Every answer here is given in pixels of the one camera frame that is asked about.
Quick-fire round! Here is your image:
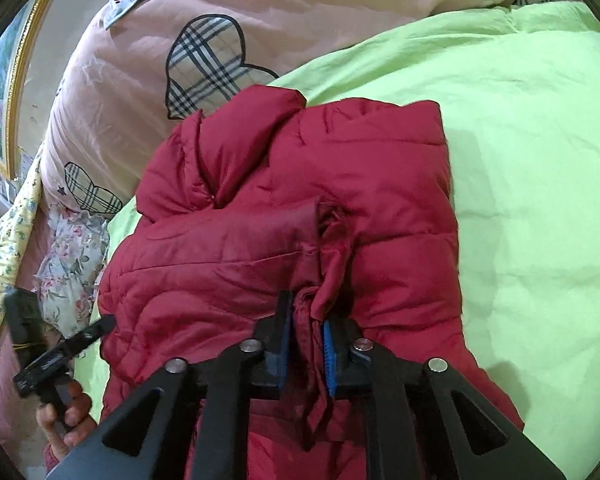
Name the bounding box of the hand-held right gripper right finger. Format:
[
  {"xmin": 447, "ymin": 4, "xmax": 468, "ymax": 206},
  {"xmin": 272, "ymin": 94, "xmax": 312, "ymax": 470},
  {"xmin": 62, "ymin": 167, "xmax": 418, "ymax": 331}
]
[{"xmin": 322, "ymin": 317, "xmax": 568, "ymax": 480}]

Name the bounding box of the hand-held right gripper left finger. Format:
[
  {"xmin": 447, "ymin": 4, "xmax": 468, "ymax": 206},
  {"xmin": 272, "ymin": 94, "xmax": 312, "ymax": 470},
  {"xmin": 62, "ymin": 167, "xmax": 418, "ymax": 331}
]
[{"xmin": 45, "ymin": 290, "xmax": 301, "ymax": 480}]

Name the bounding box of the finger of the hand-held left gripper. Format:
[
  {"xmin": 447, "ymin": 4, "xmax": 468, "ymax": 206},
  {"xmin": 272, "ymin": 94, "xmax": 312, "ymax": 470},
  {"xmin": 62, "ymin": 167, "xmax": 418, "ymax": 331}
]
[{"xmin": 60, "ymin": 314, "xmax": 117, "ymax": 360}]

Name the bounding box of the red puffer jacket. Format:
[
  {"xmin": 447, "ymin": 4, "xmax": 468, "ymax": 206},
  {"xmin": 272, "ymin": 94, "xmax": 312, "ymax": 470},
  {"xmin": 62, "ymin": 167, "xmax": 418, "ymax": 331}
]
[{"xmin": 97, "ymin": 84, "xmax": 526, "ymax": 480}]

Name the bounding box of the person's left forearm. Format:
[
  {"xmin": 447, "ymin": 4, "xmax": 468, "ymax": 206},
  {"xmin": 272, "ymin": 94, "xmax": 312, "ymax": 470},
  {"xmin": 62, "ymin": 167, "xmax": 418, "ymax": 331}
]
[{"xmin": 44, "ymin": 441, "xmax": 76, "ymax": 477}]

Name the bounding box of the person's left hand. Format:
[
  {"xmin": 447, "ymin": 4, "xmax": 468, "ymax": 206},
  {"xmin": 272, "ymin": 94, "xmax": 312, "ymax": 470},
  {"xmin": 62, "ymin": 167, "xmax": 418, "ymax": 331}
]
[{"xmin": 35, "ymin": 381, "xmax": 102, "ymax": 460}]

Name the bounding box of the pink bed sheet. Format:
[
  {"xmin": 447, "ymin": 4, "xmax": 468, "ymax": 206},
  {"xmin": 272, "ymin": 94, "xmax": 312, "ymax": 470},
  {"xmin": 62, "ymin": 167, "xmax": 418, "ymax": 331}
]
[{"xmin": 0, "ymin": 330, "xmax": 46, "ymax": 461}]

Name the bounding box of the ruffled floral cloth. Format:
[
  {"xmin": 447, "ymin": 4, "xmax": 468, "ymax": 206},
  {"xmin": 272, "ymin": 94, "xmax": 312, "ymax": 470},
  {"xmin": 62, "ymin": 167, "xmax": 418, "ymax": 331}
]
[{"xmin": 35, "ymin": 205, "xmax": 111, "ymax": 338}]

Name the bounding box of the yellow floral quilt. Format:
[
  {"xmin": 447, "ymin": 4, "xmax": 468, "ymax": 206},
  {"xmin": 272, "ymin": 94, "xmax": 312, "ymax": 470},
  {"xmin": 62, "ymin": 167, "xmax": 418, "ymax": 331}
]
[{"xmin": 0, "ymin": 152, "xmax": 46, "ymax": 356}]

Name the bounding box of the pink duvet with plaid hearts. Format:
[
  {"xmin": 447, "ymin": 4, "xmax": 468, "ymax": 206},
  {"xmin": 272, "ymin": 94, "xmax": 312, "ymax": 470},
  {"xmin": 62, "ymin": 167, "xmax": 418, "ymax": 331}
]
[{"xmin": 42, "ymin": 0, "xmax": 571, "ymax": 221}]

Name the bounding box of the gold framed picture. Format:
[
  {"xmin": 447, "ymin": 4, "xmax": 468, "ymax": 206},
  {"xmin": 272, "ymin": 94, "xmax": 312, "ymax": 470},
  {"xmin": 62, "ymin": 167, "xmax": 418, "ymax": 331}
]
[{"xmin": 0, "ymin": 0, "xmax": 76, "ymax": 178}]

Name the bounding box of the light green blanket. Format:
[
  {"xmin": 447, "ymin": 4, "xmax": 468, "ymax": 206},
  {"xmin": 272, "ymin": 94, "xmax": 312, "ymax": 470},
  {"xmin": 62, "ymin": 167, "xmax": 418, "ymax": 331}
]
[{"xmin": 72, "ymin": 0, "xmax": 600, "ymax": 480}]

